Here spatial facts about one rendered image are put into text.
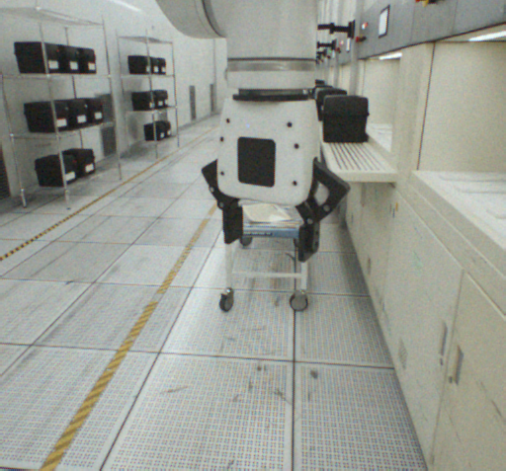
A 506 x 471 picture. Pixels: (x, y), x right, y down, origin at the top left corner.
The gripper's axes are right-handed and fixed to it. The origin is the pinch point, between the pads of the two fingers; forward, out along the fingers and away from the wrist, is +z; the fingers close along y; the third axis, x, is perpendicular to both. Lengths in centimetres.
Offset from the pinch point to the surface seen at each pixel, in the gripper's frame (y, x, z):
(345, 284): -45, 179, 100
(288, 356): -45, 102, 101
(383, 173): -19, 133, 21
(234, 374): -59, 81, 101
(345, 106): -60, 199, -1
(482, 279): 21, 59, 25
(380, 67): -58, 261, -22
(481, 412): 26, 49, 51
